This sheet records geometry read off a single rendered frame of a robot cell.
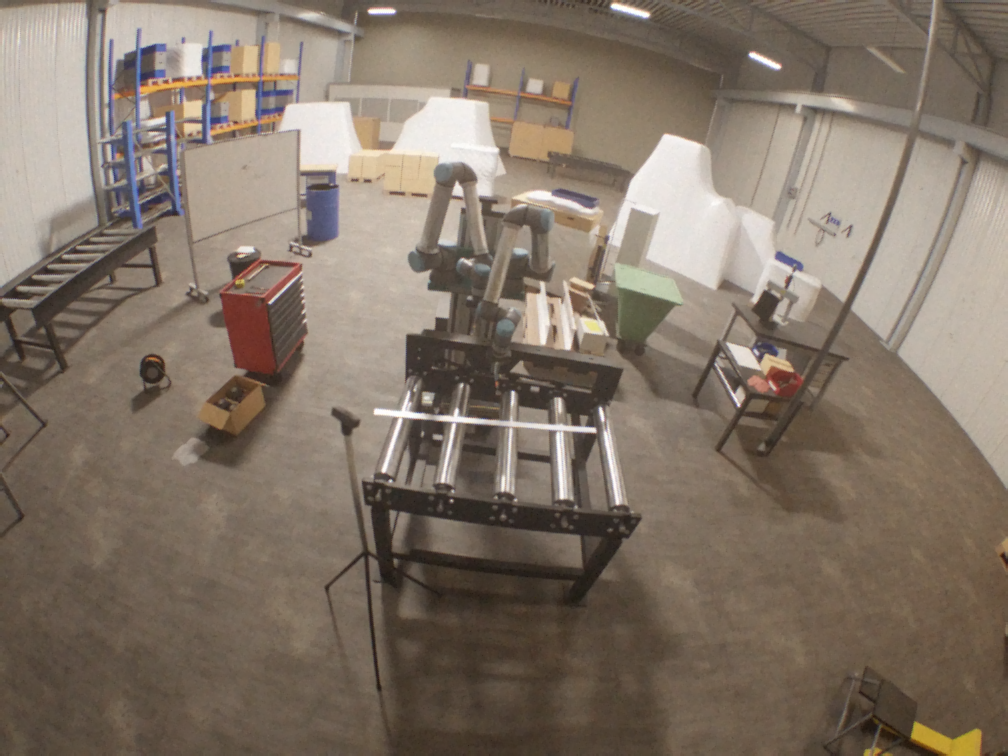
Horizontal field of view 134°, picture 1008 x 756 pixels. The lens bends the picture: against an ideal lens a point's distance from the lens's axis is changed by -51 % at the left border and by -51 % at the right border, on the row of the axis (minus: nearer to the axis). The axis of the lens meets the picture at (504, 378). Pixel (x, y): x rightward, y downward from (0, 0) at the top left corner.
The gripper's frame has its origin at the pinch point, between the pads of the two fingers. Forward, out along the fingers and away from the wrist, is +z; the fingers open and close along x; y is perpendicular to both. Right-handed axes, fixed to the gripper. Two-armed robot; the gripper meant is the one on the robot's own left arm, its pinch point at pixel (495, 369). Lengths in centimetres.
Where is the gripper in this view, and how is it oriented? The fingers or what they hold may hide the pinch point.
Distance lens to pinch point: 243.0
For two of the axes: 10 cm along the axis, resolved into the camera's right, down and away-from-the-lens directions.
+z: -1.8, 6.5, 7.4
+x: 9.8, 0.4, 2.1
